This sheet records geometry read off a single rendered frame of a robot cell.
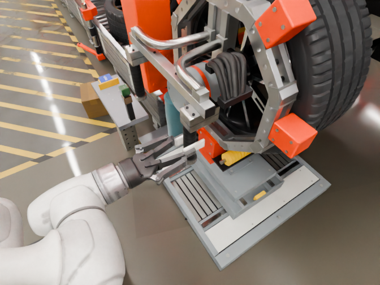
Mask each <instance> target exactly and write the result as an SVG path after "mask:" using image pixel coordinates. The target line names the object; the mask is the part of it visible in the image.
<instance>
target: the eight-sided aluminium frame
mask: <svg viewBox="0 0 380 285"><path fill-rule="evenodd" d="M207 2H212V3H213V4H215V5H216V7H218V8H220V9H221V10H225V11H227V12H229V13H230V15H231V16H233V17H235V18H237V19H238V20H240V21H242V22H243V24H244V25H245V28H246V31H247V34H248V37H249V40H250V42H251V45H252V49H253V52H254V55H255V57H256V60H257V63H258V66H259V69H260V72H261V75H262V78H263V80H264V83H265V87H266V89H267V92H268V96H269V98H268V101H267V104H266V107H265V110H264V113H263V116H262V119H261V122H260V125H259V128H258V131H257V134H256V135H234V134H233V133H232V132H231V131H230V130H229V129H228V128H227V127H226V126H225V125H224V124H223V123H222V122H221V121H220V120H219V119H218V120H216V121H215V122H212V123H210V124H208V125H207V126H204V128H205V129H206V130H207V131H208V132H209V133H210V135H211V136H212V137H213V138H214V139H215V140H216V141H217V143H218V144H219V146H221V147H222V148H223V149H224V150H227V151H229V150H232V151H238V152H250V153H254V154H256V153H263V152H264V151H266V150H268V149H269V148H271V147H272V146H274V145H275V144H274V143H272V142H271V141H270V140H269V139H268V137H269V134H270V131H271V129H272V126H273V124H274V122H276V121H277V120H279V119H281V118H283V117H284V116H286V115H288V114H289V112H290V109H291V107H292V105H293V103H294V101H296V96H297V94H298V92H299V91H298V88H297V80H295V78H294V76H293V73H292V69H291V66H290V63H289V60H288V56H287V53H286V50H285V48H284V45H283V43H282V44H279V45H277V46H274V47H271V48H269V49H267V48H266V47H265V45H264V43H263V41H262V39H261V37H260V34H259V32H258V30H257V28H256V26H255V22H256V20H257V19H258V18H259V17H260V16H261V15H262V14H263V13H264V12H265V11H266V10H267V9H268V8H269V6H270V5H271V4H270V2H269V1H266V0H182V1H181V3H180V4H179V6H178V7H177V8H176V10H175V11H174V12H173V13H172V16H171V26H172V39H176V38H181V37H185V36H189V35H191V20H192V19H193V18H194V17H195V16H196V14H197V13H198V12H199V11H200V10H201V9H202V8H203V6H204V5H205V4H206V3H207ZM190 50H191V46H190V45H189V46H185V47H180V48H177V49H173V52H174V63H173V65H174V66H175V65H176V62H177V60H178V59H179V58H180V57H181V56H182V55H183V54H185V53H186V52H188V51H190Z"/></svg>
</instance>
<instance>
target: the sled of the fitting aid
mask: <svg viewBox="0 0 380 285"><path fill-rule="evenodd" d="M191 166H192V167H193V169H194V170H195V172H197V174H198V175H199V177H200V178H201V179H202V181H203V182H204V183H205V184H206V186H207V187H208V188H209V189H210V191H211V192H212V194H213V195H214V196H215V197H216V199H217V200H218V201H219V202H220V204H221V205H222V206H223V207H224V209H225V210H226V212H228V214H229V215H230V217H231V218H232V219H233V220H234V219H236V218H237V217H238V216H240V215H242V214H243V213H245V212H246V211H247V210H249V209H250V208H252V207H253V206H255V205H256V204H257V203H259V202H260V201H262V200H263V199H265V198H266V197H267V196H269V195H270V194H272V193H273V192H275V191H276V190H277V189H279V188H280V187H281V186H282V184H283V183H284V180H283V179H282V178H281V177H280V176H279V175H278V174H277V173H276V174H275V176H273V177H272V178H271V179H269V180H268V181H266V182H264V183H263V184H261V185H260V186H259V187H257V188H255V189H254V190H252V191H251V192H249V193H248V194H246V195H245V196H243V197H242V198H240V199H239V200H237V201H236V202H233V201H232V200H231V199H230V197H229V196H228V195H227V193H226V192H225V191H224V190H223V189H222V187H221V186H220V185H219V184H218V182H217V181H216V180H215V179H214V178H213V176H212V175H211V174H210V172H209V171H208V170H207V169H206V168H205V166H204V165H203V164H202V163H201V162H200V160H199V159H198V158H197V161H196V163H194V164H193V165H191Z"/></svg>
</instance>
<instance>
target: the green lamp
mask: <svg viewBox="0 0 380 285"><path fill-rule="evenodd" d="M119 91H120V93H121V95H122V96H123V97H125V96H127V95H129V94H131V92H130V89H129V87H128V85H127V84H123V85H120V86H119Z"/></svg>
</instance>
